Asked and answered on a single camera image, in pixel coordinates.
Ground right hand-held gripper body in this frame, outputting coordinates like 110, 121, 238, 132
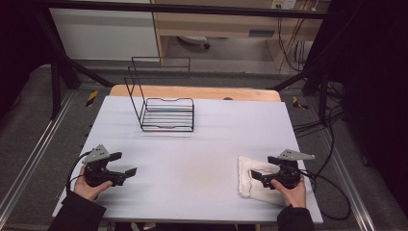
260, 148, 317, 191

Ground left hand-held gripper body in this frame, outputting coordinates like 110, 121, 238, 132
81, 143, 127, 189

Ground white towel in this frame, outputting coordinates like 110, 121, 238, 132
237, 155, 292, 207

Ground person's right hand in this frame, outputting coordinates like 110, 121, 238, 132
269, 174, 308, 209

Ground person's left hand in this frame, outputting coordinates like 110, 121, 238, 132
73, 166, 115, 202

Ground white table cover sheet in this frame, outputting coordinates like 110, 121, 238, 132
52, 95, 324, 225

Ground white cabinet panel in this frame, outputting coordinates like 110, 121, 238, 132
48, 0, 161, 62

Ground black curtain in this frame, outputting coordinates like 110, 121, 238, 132
0, 0, 55, 114
326, 0, 408, 211

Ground office chair base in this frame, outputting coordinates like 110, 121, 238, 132
176, 35, 212, 50

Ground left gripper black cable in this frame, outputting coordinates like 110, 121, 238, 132
64, 150, 92, 195

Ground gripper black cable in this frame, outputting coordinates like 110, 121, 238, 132
299, 168, 353, 221
64, 150, 92, 195

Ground black floor cable bundle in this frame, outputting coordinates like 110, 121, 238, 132
292, 105, 346, 139

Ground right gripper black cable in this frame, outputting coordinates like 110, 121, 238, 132
299, 168, 353, 221

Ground aluminium floor rail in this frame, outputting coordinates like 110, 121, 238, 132
319, 127, 377, 231
0, 90, 77, 219

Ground black wire rack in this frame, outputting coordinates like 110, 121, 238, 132
123, 56, 196, 133

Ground black metal frame stand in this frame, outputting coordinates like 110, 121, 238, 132
33, 9, 114, 120
271, 47, 332, 127

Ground hanging cables under desk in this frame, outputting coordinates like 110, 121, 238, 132
276, 14, 310, 73

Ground white wall socket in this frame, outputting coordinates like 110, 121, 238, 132
270, 0, 297, 11

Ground black metal frame crossbar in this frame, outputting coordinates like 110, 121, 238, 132
32, 0, 329, 19

